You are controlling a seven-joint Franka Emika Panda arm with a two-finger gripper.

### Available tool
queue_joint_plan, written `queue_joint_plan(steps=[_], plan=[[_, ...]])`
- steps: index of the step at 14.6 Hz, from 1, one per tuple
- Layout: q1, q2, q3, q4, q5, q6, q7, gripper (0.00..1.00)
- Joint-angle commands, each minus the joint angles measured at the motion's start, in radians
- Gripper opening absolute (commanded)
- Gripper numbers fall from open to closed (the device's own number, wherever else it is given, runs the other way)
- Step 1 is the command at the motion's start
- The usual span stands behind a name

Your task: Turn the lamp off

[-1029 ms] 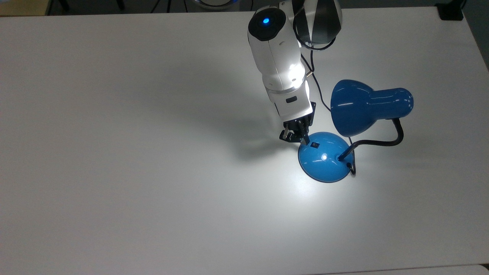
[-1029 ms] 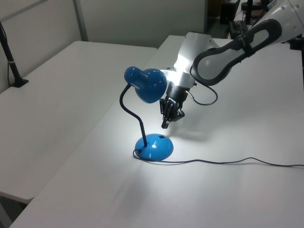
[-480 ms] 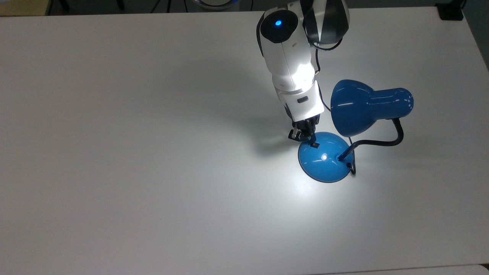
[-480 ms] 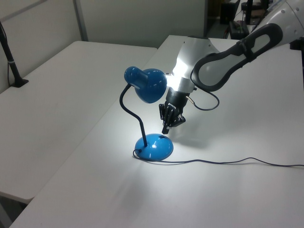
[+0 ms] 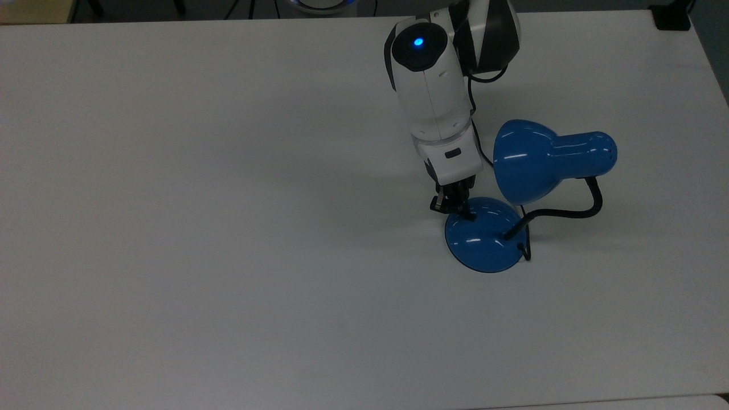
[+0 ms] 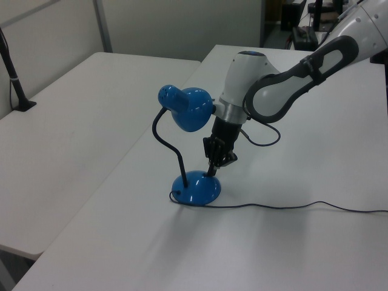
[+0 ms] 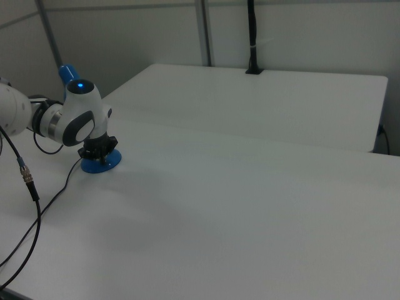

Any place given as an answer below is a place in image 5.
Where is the tan wooden board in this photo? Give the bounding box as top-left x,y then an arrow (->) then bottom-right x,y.
0,0 -> 78,24

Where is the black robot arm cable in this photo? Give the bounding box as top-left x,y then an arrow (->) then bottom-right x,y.
466,64 -> 509,170

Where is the black floor cable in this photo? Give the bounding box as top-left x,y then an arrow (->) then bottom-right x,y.
225,0 -> 281,20

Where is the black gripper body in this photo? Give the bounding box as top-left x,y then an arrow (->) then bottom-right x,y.
430,175 -> 477,214

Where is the blue gooseneck desk lamp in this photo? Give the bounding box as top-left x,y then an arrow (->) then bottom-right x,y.
444,118 -> 619,274

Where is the black lamp power cable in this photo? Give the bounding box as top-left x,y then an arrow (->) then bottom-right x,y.
517,219 -> 534,263

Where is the black table clamp block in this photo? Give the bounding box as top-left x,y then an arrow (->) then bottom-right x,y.
649,3 -> 693,32

